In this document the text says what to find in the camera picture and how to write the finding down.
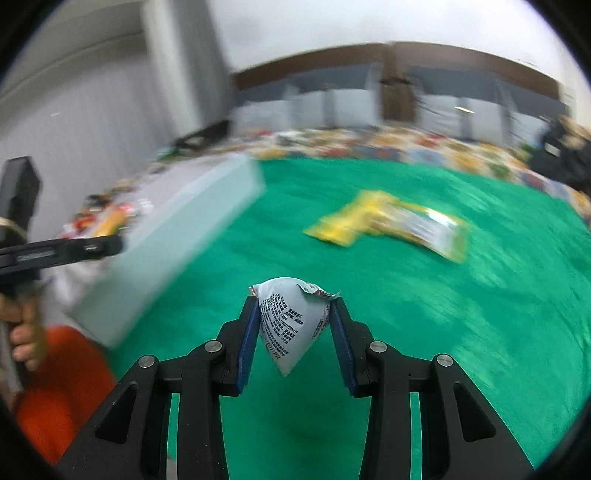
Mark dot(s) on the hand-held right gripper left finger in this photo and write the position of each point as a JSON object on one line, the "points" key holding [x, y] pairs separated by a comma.
{"points": [[247, 341]]}

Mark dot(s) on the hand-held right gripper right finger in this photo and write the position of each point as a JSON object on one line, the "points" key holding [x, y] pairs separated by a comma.
{"points": [[344, 350]]}

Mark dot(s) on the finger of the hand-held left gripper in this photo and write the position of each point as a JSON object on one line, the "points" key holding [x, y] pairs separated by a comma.
{"points": [[60, 253]]}

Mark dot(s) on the white triangular snack packet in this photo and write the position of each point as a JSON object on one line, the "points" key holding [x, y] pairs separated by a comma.
{"points": [[286, 323]]}

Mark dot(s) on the white storage box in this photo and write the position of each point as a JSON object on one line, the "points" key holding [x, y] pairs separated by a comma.
{"points": [[184, 240]]}

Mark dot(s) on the person's left hand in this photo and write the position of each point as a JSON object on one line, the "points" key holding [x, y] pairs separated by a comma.
{"points": [[27, 341]]}

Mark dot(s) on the green patterned blanket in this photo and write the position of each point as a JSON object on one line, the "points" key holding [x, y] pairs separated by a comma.
{"points": [[415, 323]]}

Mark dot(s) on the yellow snack packet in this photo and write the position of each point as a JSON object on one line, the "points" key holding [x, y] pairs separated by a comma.
{"points": [[337, 226]]}

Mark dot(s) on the orange cloth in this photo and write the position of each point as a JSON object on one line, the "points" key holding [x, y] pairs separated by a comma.
{"points": [[60, 401]]}

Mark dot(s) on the clear yellow-edged snack bag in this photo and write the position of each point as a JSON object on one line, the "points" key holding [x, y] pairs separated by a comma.
{"points": [[429, 228]]}

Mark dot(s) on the dark bedside furniture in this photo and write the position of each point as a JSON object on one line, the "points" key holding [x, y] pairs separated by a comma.
{"points": [[203, 134]]}

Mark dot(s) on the grey curtain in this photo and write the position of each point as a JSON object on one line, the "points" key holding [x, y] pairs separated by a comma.
{"points": [[184, 69]]}

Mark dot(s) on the floral bed sheet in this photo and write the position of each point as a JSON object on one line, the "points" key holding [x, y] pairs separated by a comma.
{"points": [[415, 147]]}

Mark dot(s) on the grey two-tone pillow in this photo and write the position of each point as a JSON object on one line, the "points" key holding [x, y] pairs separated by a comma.
{"points": [[263, 113], [531, 115], [457, 101], [337, 97]]}

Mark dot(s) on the black jacket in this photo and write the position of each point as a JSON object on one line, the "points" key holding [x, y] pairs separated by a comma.
{"points": [[563, 161]]}

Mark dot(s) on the beige cloth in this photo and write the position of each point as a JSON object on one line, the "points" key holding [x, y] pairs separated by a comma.
{"points": [[575, 129]]}

